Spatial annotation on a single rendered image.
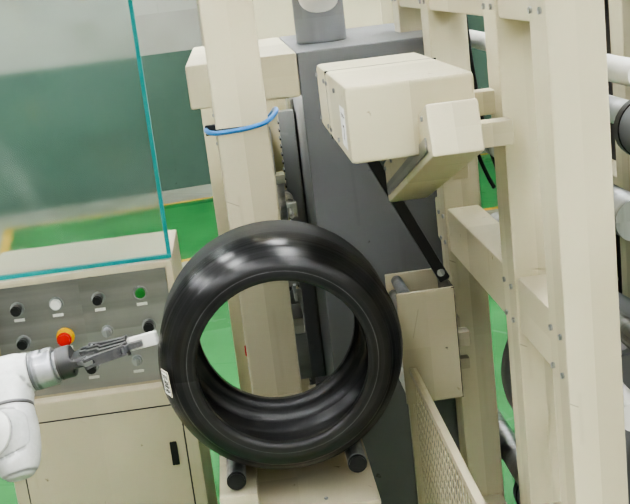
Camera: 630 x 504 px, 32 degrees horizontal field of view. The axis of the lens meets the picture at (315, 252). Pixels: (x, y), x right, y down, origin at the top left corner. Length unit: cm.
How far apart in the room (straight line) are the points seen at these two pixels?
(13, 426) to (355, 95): 104
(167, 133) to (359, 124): 935
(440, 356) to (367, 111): 92
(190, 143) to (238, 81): 877
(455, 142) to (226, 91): 84
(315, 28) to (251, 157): 65
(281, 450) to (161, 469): 84
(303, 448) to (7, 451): 65
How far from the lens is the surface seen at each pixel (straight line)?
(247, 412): 275
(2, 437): 247
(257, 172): 270
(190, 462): 328
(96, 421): 324
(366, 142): 208
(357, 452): 255
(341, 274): 239
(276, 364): 283
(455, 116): 201
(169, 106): 1137
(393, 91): 208
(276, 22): 568
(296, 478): 274
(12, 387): 254
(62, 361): 254
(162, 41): 1132
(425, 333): 278
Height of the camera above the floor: 199
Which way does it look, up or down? 14 degrees down
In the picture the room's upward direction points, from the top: 7 degrees counter-clockwise
